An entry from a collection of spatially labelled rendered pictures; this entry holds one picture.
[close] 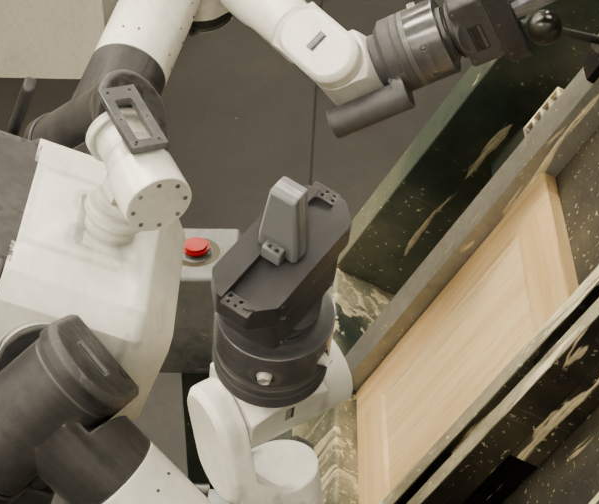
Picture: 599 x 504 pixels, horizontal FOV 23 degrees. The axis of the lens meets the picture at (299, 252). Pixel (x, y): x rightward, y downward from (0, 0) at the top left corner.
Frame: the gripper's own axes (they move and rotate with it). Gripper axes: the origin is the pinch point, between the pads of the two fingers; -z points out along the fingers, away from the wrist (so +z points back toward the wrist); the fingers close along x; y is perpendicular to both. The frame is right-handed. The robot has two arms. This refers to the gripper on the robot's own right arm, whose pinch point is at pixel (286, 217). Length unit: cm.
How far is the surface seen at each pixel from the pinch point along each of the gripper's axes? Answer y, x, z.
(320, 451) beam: -8, 30, 85
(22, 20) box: -186, 161, 219
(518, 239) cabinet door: 2, 50, 54
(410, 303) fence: -8, 46, 70
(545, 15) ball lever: -5, 58, 28
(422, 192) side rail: -18, 67, 77
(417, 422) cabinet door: 2, 32, 70
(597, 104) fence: 2, 62, 41
